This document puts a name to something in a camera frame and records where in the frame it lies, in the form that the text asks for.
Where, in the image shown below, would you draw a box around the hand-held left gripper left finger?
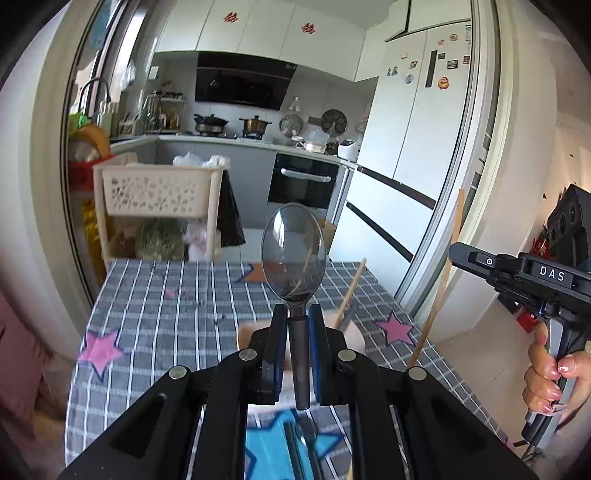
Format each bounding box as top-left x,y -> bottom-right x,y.
58,304 -> 289,480

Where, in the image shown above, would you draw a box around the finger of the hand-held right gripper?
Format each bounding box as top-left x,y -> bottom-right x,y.
449,242 -> 522,280

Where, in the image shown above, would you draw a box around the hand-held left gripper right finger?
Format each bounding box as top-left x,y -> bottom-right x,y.
308,304 -> 539,480

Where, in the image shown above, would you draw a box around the black spoon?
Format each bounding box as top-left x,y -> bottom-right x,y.
261,203 -> 328,411

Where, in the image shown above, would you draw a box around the long black cutlery piece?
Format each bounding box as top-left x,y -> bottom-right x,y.
283,421 -> 309,480

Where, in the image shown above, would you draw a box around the person's right hand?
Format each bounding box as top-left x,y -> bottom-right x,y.
522,320 -> 591,414

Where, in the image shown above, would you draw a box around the grey checked tablecloth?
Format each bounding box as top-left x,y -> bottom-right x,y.
65,258 -> 509,480

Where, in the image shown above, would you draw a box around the white refrigerator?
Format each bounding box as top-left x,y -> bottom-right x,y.
330,25 -> 477,296

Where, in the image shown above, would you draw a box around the clear plastic bags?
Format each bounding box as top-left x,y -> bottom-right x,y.
134,217 -> 218,261

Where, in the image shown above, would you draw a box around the black built-in oven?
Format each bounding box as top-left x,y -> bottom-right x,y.
268,154 -> 340,210

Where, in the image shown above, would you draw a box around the group of fridge magnets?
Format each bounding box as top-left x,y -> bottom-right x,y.
385,32 -> 472,90

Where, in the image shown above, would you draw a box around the white basket trolley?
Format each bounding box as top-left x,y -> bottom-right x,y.
92,159 -> 232,262

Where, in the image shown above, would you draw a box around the white plastic bag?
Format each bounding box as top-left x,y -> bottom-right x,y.
173,152 -> 227,168

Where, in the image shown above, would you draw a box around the clear plastic container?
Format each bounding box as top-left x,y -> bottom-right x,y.
307,127 -> 331,153

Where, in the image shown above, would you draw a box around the round black mould pan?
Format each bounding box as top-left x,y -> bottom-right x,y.
321,109 -> 346,133

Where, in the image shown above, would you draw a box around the gold foil bag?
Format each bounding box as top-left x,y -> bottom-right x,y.
83,198 -> 105,278

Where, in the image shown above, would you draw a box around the round metal trivet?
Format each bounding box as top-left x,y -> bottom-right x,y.
279,113 -> 304,137

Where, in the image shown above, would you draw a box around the copper cooking pot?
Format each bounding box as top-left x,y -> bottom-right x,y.
239,115 -> 272,136

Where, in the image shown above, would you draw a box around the black wok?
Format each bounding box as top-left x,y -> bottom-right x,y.
194,114 -> 230,134

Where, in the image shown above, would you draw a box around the spice rack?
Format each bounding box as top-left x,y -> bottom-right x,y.
154,90 -> 188,132

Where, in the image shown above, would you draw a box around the red container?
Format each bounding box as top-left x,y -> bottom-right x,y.
69,161 -> 100,193

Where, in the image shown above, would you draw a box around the pink plastic stool stack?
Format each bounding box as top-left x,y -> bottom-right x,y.
0,291 -> 56,416

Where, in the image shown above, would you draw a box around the glass kettle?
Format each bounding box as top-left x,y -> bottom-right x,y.
143,92 -> 160,132

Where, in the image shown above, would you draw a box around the black range hood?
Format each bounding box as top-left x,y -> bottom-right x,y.
195,52 -> 296,112

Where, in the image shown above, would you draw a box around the kitchen faucet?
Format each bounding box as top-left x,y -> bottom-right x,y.
76,78 -> 112,116

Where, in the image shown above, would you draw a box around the white wall cabinets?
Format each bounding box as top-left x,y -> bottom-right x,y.
154,0 -> 389,84

